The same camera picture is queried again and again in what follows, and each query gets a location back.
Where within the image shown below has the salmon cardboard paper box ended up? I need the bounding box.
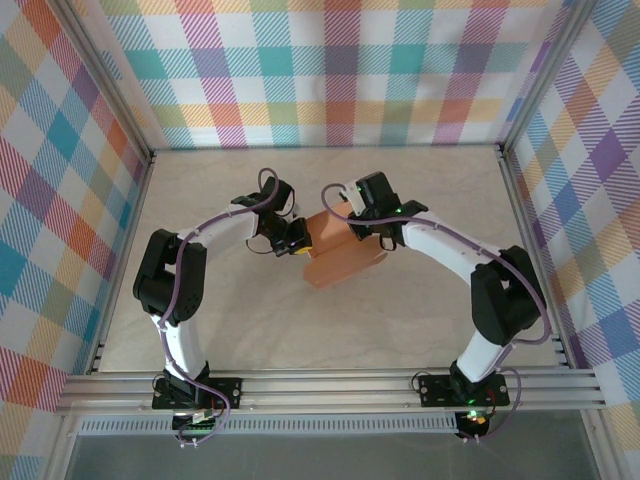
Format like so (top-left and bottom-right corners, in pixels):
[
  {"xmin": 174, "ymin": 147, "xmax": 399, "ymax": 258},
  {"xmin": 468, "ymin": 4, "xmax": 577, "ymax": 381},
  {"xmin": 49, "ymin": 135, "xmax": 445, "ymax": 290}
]
[{"xmin": 301, "ymin": 199, "xmax": 389, "ymax": 291}]

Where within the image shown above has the aluminium frame side rail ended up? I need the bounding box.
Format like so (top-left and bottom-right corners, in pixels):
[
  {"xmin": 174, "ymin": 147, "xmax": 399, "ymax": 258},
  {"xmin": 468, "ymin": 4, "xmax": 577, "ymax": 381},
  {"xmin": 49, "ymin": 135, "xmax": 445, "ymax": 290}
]
[
  {"xmin": 85, "ymin": 149, "xmax": 157, "ymax": 376},
  {"xmin": 494, "ymin": 144, "xmax": 576, "ymax": 370}
]

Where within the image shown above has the aluminium frame cross rail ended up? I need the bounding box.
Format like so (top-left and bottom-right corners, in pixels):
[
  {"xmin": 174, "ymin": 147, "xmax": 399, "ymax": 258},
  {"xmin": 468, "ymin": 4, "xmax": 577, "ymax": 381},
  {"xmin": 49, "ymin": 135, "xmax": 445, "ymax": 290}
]
[{"xmin": 54, "ymin": 372, "xmax": 607, "ymax": 417}]

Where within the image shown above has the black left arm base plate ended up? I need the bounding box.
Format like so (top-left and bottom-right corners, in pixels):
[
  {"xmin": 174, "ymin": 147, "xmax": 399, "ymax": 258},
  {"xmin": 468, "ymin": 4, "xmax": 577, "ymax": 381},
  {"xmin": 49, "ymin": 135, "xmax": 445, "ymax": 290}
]
[{"xmin": 151, "ymin": 375, "xmax": 245, "ymax": 411}]

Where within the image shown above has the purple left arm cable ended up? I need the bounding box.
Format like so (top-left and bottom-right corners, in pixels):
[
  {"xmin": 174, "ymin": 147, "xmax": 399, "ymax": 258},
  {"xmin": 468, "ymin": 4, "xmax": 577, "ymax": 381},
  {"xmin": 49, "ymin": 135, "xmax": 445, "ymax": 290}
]
[{"xmin": 158, "ymin": 167, "xmax": 281, "ymax": 449}]

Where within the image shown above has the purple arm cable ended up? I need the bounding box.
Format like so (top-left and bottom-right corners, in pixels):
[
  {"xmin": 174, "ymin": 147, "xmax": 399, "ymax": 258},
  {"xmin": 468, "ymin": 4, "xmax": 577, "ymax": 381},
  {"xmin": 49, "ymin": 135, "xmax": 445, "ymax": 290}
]
[
  {"xmin": 158, "ymin": 167, "xmax": 281, "ymax": 449},
  {"xmin": 319, "ymin": 182, "xmax": 551, "ymax": 444}
]

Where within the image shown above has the grey slotted cable duct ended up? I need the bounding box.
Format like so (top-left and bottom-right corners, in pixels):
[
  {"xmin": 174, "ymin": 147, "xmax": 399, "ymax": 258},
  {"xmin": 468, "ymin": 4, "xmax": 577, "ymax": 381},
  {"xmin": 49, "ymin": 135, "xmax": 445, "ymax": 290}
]
[{"xmin": 77, "ymin": 414, "xmax": 461, "ymax": 436}]

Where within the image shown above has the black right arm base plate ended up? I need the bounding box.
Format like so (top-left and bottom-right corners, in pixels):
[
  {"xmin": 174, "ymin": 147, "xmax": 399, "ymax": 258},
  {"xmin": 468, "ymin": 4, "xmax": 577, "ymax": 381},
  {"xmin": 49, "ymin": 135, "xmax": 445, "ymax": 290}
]
[{"xmin": 417, "ymin": 372, "xmax": 511, "ymax": 407}]

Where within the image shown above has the aluminium frame corner post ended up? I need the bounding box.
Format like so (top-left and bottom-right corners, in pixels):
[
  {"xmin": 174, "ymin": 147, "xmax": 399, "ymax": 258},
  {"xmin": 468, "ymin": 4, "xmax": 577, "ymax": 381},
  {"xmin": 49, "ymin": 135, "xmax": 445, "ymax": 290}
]
[
  {"xmin": 58, "ymin": 0, "xmax": 157, "ymax": 161},
  {"xmin": 497, "ymin": 0, "xmax": 599, "ymax": 156}
]

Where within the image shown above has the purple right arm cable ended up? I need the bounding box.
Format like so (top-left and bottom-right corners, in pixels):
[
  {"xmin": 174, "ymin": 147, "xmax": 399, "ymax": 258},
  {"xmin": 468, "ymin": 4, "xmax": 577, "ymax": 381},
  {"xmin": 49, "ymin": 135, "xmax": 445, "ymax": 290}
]
[{"xmin": 319, "ymin": 182, "xmax": 551, "ymax": 444}]

